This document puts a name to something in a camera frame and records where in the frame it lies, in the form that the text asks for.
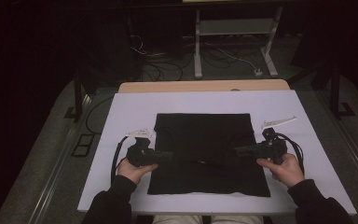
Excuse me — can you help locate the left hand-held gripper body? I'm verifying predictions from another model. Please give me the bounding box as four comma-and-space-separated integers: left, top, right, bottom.
125, 129, 158, 168

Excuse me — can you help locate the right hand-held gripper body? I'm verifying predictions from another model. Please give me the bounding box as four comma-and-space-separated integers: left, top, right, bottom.
255, 116, 297, 165

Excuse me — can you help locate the black tank top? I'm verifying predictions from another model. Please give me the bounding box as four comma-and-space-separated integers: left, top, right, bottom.
147, 112, 271, 198

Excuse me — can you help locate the person's left hand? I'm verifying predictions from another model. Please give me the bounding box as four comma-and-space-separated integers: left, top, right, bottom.
117, 158, 158, 185

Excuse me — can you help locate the person's right hand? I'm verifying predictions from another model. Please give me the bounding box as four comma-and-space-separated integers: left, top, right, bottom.
255, 152, 306, 189

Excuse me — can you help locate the person's left leg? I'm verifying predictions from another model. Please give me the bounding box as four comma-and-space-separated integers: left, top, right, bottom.
152, 215, 205, 224

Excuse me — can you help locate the person's leg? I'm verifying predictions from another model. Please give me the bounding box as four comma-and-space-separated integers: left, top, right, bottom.
210, 215, 264, 224
152, 215, 205, 224

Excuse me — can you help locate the person's right leg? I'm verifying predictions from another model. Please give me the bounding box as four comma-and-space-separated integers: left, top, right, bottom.
210, 215, 264, 224

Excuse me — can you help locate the black metal stand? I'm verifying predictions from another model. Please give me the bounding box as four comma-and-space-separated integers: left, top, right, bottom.
63, 69, 99, 123
287, 57, 357, 119

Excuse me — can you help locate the left hand-held gripper cable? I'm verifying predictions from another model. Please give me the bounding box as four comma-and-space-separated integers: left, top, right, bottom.
110, 135, 131, 188

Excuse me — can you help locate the thin black floor cable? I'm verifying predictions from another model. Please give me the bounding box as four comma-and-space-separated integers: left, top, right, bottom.
85, 95, 115, 135

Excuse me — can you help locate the metal floor rail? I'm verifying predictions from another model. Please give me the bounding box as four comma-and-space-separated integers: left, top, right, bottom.
318, 91, 358, 194
27, 92, 92, 224

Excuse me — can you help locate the black looped floor cable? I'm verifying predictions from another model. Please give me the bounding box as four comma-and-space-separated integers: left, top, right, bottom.
143, 60, 185, 82

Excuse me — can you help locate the white floor cable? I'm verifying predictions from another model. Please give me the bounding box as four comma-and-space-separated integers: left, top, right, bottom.
203, 43, 257, 72

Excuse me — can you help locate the grey floor cable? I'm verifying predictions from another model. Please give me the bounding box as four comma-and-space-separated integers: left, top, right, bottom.
130, 35, 169, 58

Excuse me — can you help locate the white metal desk frame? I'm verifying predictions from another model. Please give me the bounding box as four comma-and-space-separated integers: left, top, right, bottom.
193, 6, 284, 79

